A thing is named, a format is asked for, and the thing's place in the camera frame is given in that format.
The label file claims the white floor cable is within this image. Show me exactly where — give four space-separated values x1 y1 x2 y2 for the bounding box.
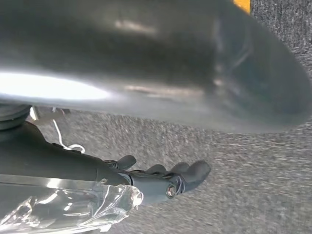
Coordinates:
51 118 86 155

